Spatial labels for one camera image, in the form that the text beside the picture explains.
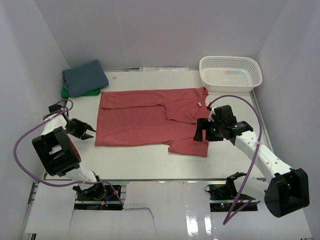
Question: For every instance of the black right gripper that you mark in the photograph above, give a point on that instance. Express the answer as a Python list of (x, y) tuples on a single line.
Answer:
[(203, 124)]

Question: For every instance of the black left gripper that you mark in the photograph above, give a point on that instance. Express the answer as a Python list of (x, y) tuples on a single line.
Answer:
[(83, 126)]

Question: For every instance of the red t shirt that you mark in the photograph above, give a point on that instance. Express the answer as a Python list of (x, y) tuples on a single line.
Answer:
[(149, 117)]

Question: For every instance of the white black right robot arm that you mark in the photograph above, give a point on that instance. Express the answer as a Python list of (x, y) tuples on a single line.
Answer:
[(285, 189)]

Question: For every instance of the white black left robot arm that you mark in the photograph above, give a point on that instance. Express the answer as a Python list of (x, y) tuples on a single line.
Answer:
[(59, 155)]

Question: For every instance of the folded green t shirt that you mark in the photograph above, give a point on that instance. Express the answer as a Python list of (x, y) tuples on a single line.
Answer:
[(65, 94)]

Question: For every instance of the folded blue t shirt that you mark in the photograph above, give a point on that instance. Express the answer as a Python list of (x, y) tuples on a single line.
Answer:
[(85, 78)]

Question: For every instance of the white perforated plastic basket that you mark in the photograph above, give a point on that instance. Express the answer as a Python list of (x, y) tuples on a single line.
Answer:
[(229, 74)]

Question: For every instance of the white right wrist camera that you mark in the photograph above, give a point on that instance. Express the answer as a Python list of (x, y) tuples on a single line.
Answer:
[(211, 108)]

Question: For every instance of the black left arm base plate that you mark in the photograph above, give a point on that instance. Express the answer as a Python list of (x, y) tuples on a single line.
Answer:
[(108, 202)]

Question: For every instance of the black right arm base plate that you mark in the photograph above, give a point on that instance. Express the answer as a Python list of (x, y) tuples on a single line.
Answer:
[(221, 201)]

